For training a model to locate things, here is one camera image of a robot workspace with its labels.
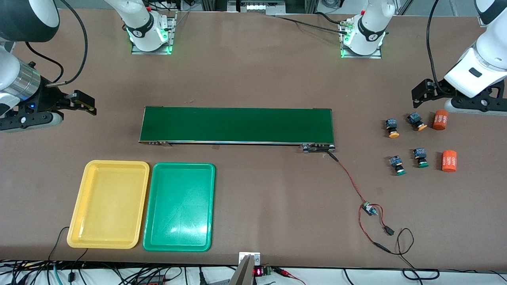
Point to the green plastic tray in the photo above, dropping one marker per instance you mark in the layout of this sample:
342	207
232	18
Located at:
178	221

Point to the grey metal post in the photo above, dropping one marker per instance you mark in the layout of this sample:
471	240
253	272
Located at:
242	275

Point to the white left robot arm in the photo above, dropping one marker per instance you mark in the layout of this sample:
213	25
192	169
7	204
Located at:
370	27

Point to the yellow mushroom push button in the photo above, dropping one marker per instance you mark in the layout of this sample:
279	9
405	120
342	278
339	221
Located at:
414	118
392	124

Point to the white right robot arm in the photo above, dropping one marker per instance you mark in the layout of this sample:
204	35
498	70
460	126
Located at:
142	23

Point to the orange cylindrical battery cell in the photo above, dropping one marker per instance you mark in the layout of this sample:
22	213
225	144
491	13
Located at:
440	120
449	161

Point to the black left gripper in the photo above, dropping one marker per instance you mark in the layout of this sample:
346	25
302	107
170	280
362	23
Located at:
439	89

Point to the red clip lead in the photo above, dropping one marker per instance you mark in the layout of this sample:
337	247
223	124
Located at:
287	273

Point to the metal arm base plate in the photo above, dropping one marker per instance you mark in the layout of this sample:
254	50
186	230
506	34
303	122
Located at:
362	56
152	52

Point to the grey box with white sockets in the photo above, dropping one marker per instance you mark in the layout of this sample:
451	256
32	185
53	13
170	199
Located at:
257	7

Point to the small metal mounting plate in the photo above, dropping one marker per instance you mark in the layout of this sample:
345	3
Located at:
257	258

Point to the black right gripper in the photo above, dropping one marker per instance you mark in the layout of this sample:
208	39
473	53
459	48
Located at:
48	99

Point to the green mushroom push button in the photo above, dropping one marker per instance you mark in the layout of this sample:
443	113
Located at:
420	153
396	162

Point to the small speed controller board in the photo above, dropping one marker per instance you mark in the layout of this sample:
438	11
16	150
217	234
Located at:
369	208

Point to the yellow plastic tray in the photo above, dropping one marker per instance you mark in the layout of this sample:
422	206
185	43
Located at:
107	206

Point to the green conveyor belt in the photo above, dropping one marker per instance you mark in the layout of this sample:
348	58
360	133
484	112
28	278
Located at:
237	124

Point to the red digit display module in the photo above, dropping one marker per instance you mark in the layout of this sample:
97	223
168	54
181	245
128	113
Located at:
259	272

